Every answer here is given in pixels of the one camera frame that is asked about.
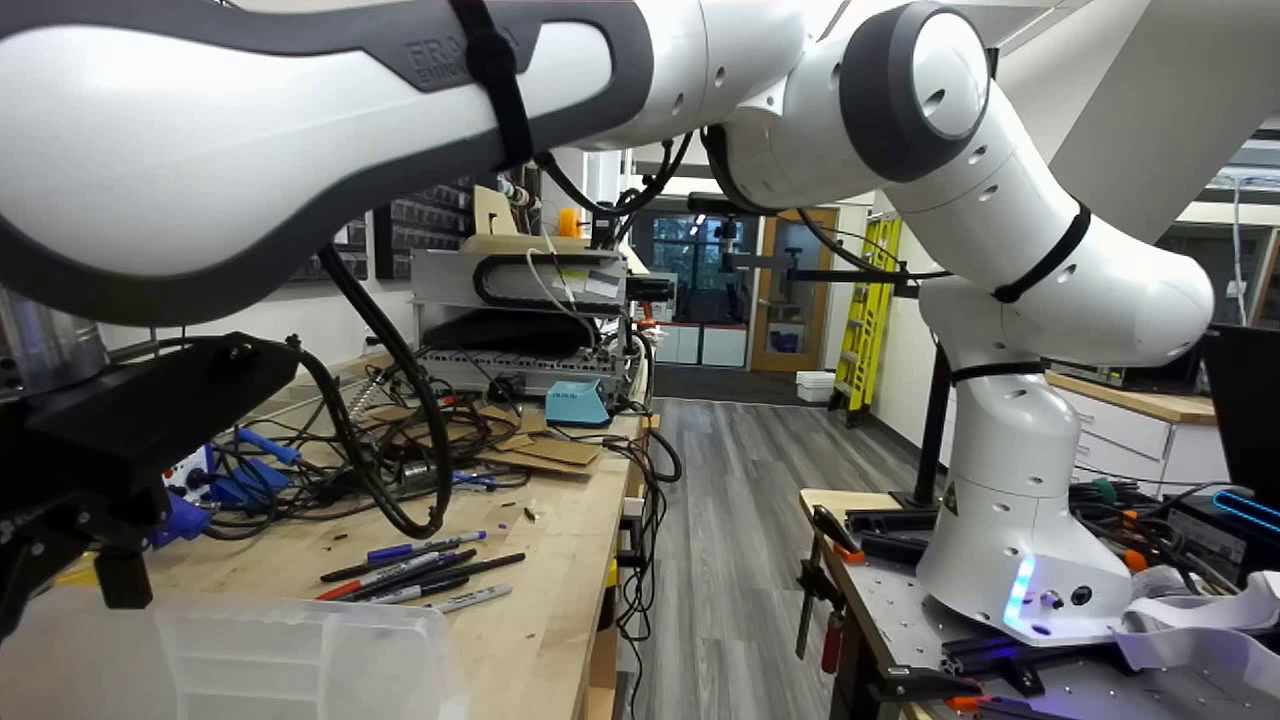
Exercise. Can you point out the black camera stand pole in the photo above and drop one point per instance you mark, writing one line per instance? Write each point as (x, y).
(937, 385)

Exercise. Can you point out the teal small device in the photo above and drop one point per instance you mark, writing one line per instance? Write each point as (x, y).
(572, 407)

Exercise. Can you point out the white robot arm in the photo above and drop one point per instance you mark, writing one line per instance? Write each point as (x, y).
(171, 161)

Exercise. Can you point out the yellow wet floor sign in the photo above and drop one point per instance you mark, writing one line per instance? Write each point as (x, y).
(870, 313)

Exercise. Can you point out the blue capped marker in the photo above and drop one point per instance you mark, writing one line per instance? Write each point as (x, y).
(396, 552)

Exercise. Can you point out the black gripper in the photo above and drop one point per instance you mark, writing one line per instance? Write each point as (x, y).
(80, 469)

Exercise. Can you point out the clear plastic box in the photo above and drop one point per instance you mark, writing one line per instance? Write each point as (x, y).
(224, 661)

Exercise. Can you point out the black marker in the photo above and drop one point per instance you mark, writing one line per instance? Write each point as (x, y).
(452, 579)

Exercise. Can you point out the red capped marker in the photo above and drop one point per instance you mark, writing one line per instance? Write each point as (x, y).
(396, 574)

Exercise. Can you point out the grey machine on bench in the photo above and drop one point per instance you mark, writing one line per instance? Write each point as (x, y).
(525, 319)

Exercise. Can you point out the blue soldering station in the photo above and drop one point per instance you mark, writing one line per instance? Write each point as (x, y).
(244, 472)

